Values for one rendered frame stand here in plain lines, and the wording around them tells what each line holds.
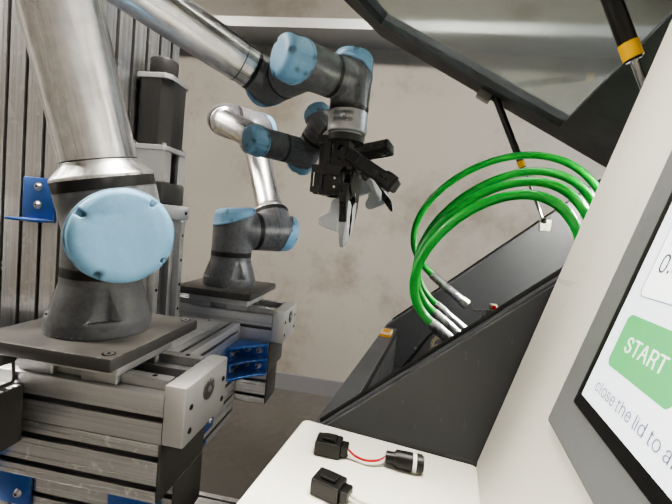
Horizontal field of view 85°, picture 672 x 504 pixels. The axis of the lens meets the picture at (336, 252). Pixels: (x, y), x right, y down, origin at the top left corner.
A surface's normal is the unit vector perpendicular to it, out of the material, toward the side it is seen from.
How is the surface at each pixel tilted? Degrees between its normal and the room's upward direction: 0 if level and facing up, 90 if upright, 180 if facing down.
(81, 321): 72
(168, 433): 90
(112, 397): 90
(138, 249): 97
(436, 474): 0
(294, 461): 0
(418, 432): 90
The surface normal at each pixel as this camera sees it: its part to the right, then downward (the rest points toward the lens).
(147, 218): 0.62, 0.24
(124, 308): 0.83, -0.18
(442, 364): -0.30, 0.04
